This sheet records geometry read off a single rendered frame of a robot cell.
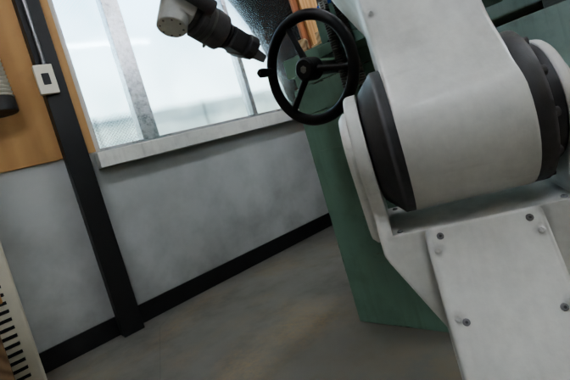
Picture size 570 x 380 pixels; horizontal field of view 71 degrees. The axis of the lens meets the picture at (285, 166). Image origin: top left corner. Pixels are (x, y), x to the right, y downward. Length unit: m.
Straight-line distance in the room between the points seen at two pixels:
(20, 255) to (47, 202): 0.24
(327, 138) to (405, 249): 0.88
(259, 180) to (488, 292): 2.16
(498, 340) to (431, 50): 0.25
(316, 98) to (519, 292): 0.96
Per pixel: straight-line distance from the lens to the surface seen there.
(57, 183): 2.07
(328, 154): 1.26
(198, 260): 2.27
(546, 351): 0.41
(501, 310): 0.40
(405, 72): 0.37
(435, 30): 0.40
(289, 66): 1.32
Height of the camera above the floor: 0.65
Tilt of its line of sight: 3 degrees down
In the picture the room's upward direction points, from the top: 16 degrees counter-clockwise
